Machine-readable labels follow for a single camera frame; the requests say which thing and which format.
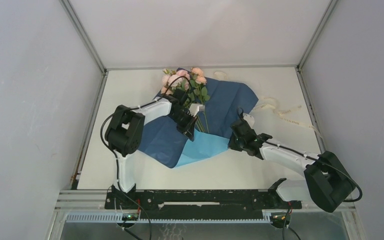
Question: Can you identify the white cable duct strip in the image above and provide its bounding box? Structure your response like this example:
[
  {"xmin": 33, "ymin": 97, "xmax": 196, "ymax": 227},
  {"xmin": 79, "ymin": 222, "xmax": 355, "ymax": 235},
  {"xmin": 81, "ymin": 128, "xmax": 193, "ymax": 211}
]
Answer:
[{"xmin": 65, "ymin": 212, "xmax": 272, "ymax": 224}]

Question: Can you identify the blue wrapping paper sheet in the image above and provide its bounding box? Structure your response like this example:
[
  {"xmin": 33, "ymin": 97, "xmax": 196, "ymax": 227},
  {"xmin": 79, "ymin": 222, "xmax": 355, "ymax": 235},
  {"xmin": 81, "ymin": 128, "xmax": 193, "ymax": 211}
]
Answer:
[{"xmin": 138, "ymin": 74, "xmax": 259, "ymax": 168}]

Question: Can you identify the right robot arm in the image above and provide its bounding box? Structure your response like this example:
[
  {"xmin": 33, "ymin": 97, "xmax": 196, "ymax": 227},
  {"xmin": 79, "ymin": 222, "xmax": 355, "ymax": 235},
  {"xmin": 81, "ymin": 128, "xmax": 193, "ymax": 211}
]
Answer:
[{"xmin": 228, "ymin": 119, "xmax": 363, "ymax": 213}]

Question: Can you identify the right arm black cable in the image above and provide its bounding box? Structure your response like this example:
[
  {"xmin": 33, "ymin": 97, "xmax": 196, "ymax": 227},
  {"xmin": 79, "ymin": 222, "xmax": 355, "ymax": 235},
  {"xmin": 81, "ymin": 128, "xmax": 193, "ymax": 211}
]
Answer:
[{"xmin": 236, "ymin": 106, "xmax": 364, "ymax": 240}]

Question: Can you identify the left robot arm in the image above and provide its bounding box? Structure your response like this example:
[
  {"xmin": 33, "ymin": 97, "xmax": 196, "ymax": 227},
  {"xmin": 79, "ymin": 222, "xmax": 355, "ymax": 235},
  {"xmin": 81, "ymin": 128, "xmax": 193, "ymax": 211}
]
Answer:
[{"xmin": 100, "ymin": 96, "xmax": 205, "ymax": 209}]

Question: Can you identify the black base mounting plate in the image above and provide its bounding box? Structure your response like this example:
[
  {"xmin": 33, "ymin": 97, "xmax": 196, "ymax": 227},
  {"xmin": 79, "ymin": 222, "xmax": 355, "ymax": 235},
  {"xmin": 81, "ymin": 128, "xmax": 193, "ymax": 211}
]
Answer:
[{"xmin": 104, "ymin": 189, "xmax": 291, "ymax": 221}]

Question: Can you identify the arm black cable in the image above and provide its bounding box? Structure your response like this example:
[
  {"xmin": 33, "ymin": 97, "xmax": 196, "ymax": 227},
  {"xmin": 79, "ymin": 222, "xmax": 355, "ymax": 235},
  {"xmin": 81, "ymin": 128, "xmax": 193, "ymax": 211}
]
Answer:
[
  {"xmin": 99, "ymin": 75, "xmax": 192, "ymax": 240},
  {"xmin": 236, "ymin": 106, "xmax": 364, "ymax": 240}
]

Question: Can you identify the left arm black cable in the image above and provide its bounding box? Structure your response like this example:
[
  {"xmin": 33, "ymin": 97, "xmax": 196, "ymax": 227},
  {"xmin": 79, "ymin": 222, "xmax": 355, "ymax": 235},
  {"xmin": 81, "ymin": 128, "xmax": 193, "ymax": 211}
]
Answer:
[{"xmin": 99, "ymin": 75, "xmax": 192, "ymax": 240}]

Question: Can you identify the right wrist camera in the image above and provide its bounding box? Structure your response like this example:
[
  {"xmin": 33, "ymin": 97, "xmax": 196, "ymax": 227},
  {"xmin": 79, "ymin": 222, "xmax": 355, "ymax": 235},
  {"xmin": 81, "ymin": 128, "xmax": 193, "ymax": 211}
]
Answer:
[{"xmin": 239, "ymin": 112, "xmax": 255, "ymax": 128}]

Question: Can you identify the cream ribbon string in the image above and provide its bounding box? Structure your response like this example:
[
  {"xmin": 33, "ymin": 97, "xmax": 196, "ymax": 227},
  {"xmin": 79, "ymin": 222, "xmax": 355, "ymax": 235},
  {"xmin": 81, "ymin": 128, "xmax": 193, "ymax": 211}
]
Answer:
[{"xmin": 213, "ymin": 70, "xmax": 325, "ymax": 142}]

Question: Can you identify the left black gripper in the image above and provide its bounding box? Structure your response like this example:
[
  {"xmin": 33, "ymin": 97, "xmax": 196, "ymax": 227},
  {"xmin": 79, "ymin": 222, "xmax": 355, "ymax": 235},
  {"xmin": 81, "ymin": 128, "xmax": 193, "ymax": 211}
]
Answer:
[{"xmin": 168, "ymin": 109, "xmax": 198, "ymax": 142}]

